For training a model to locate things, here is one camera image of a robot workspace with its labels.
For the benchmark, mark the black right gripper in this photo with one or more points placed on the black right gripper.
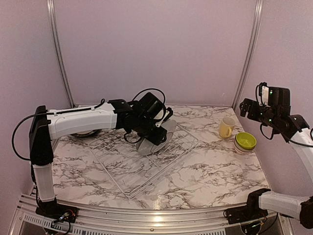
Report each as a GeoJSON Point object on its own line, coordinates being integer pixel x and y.
{"type": "Point", "coordinates": [252, 114]}

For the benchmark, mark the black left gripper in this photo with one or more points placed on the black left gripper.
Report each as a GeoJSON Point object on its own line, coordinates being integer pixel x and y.
{"type": "Point", "coordinates": [157, 139]}

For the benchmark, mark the grey floral plate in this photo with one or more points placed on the grey floral plate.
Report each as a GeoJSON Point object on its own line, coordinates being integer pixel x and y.
{"type": "Point", "coordinates": [144, 147]}

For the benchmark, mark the lime green bowl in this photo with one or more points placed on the lime green bowl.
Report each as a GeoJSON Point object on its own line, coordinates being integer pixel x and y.
{"type": "Point", "coordinates": [246, 140]}

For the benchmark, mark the yellow ceramic mug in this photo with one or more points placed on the yellow ceramic mug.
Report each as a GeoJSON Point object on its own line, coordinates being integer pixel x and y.
{"type": "Point", "coordinates": [226, 127]}

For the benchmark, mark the red patterned white bowl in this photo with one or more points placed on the red patterned white bowl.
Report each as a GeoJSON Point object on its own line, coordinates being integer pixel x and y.
{"type": "Point", "coordinates": [241, 151]}

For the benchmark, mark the black round plate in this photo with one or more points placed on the black round plate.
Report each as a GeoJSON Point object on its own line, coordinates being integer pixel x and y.
{"type": "Point", "coordinates": [86, 134]}

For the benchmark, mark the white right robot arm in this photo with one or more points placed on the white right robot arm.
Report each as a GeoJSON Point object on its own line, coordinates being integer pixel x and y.
{"type": "Point", "coordinates": [272, 108]}

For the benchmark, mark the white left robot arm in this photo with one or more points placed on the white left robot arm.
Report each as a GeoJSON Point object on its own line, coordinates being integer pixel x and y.
{"type": "Point", "coordinates": [145, 117]}

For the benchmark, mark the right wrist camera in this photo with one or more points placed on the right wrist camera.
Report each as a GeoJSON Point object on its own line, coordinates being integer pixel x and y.
{"type": "Point", "coordinates": [263, 92]}

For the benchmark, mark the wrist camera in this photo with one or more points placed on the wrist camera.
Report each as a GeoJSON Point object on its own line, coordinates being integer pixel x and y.
{"type": "Point", "coordinates": [263, 92]}
{"type": "Point", "coordinates": [164, 117]}

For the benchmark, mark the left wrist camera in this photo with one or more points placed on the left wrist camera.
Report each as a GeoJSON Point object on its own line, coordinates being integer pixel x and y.
{"type": "Point", "coordinates": [164, 117]}

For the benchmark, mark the white wire dish rack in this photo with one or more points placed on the white wire dish rack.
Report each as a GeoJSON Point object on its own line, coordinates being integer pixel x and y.
{"type": "Point", "coordinates": [132, 173]}

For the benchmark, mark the right aluminium corner post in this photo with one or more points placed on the right aluminium corner post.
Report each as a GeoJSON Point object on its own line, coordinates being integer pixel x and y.
{"type": "Point", "coordinates": [250, 51]}

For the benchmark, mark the aluminium corner post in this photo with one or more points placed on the aluminium corner post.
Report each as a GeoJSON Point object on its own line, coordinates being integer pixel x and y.
{"type": "Point", "coordinates": [250, 51]}
{"type": "Point", "coordinates": [58, 51]}

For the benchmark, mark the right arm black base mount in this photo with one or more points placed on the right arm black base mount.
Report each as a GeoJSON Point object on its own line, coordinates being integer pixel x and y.
{"type": "Point", "coordinates": [248, 212]}

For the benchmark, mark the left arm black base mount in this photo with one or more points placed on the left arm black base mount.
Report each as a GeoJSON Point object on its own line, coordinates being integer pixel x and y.
{"type": "Point", "coordinates": [56, 211]}

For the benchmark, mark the aluminium front frame rail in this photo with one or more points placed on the aluminium front frame rail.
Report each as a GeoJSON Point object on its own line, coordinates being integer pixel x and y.
{"type": "Point", "coordinates": [97, 220]}

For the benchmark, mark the left aluminium corner post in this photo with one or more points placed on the left aluminium corner post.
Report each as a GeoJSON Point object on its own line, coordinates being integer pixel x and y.
{"type": "Point", "coordinates": [58, 51]}

